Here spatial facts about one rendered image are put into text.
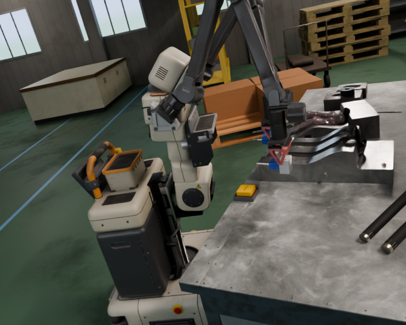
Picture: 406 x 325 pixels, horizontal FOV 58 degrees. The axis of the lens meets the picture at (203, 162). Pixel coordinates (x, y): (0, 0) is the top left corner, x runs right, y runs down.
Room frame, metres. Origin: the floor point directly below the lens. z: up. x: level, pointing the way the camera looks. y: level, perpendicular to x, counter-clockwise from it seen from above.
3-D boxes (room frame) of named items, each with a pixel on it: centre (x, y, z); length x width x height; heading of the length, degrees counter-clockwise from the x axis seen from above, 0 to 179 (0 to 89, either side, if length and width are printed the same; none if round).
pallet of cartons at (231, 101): (4.37, -0.83, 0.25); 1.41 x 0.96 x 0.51; 91
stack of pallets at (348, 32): (6.97, -3.05, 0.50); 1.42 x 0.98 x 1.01; 81
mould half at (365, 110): (1.73, -0.61, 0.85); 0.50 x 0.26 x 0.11; 77
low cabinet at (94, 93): (8.33, 2.20, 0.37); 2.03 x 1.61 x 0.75; 169
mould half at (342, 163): (1.37, -0.50, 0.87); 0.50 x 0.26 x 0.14; 59
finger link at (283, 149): (1.22, -0.28, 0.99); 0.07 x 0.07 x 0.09; 59
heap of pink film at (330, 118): (1.72, -0.61, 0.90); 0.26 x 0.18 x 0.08; 77
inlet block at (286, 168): (1.25, -0.26, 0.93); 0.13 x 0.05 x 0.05; 59
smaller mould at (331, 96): (2.08, -0.90, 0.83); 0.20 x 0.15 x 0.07; 59
